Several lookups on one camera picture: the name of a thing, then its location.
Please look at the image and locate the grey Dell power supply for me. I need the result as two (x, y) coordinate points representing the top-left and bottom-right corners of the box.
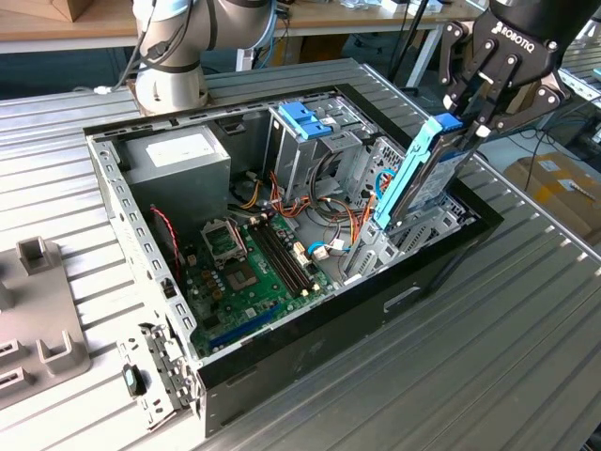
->
(116, 124), (234, 231)

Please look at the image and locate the blue expansion slot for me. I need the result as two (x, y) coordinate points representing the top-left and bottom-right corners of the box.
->
(208, 302), (285, 352)

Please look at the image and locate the metal socket cover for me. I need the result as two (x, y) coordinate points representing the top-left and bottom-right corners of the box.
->
(200, 218), (249, 265)

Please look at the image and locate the thin metal locking lever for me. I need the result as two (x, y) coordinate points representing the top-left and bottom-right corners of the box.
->
(227, 218), (249, 257)

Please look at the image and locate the grey metal optical drive cage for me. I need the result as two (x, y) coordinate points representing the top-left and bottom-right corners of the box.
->
(262, 101), (379, 201)

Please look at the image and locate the open black PC case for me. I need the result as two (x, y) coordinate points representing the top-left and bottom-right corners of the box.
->
(83, 83), (506, 439)

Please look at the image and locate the metal slat table white frame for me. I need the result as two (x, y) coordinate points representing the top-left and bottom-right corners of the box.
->
(556, 31), (601, 137)

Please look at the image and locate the blue white wire white plug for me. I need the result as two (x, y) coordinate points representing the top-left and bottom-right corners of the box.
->
(307, 239), (351, 262)

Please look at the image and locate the orange yellow supply wire bundle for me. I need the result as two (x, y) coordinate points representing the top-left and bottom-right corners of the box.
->
(232, 171), (314, 222)

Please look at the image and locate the black RAM slot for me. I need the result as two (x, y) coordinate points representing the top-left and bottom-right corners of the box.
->
(247, 224), (304, 301)
(257, 219), (316, 293)

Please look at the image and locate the blue data wire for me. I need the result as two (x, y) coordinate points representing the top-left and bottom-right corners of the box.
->
(374, 169), (392, 201)

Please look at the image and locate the black cable bundle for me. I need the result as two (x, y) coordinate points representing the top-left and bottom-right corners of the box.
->
(312, 149), (347, 194)

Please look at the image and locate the grey metal disk bay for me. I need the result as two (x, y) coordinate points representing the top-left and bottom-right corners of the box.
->
(340, 134), (476, 288)

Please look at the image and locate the small cardboard box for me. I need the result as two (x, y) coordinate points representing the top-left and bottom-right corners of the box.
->
(46, 0), (95, 23)

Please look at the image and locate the orange red wire bundle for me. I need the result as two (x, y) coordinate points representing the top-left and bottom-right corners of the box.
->
(307, 194), (377, 257)

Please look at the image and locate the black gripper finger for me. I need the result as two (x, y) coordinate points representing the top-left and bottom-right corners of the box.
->
(473, 52), (573, 141)
(439, 21), (500, 127)

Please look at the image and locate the blue plastic drive latch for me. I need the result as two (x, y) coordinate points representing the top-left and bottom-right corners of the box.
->
(277, 102), (335, 141)

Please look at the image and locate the black blue-rimmed case latch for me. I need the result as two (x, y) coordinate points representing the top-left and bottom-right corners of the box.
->
(120, 364), (147, 399)

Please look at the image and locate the hard disk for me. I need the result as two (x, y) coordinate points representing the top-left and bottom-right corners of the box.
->
(373, 114), (473, 236)

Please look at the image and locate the green motherboard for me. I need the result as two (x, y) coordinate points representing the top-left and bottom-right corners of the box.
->
(180, 209), (339, 361)

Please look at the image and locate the large cardboard box with labels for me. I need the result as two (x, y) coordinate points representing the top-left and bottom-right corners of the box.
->
(502, 152), (601, 245)

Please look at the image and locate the grey plastic parts rack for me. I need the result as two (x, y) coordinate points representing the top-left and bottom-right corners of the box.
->
(0, 234), (91, 412)

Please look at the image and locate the brown cardboard sheet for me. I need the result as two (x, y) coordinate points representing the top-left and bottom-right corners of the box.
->
(506, 82), (541, 117)

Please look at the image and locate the wooden desk white frame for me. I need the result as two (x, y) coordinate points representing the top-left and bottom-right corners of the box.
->
(0, 8), (142, 54)
(276, 0), (489, 90)

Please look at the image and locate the white cable with plug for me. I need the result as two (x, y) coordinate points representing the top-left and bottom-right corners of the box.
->
(95, 27), (142, 95)

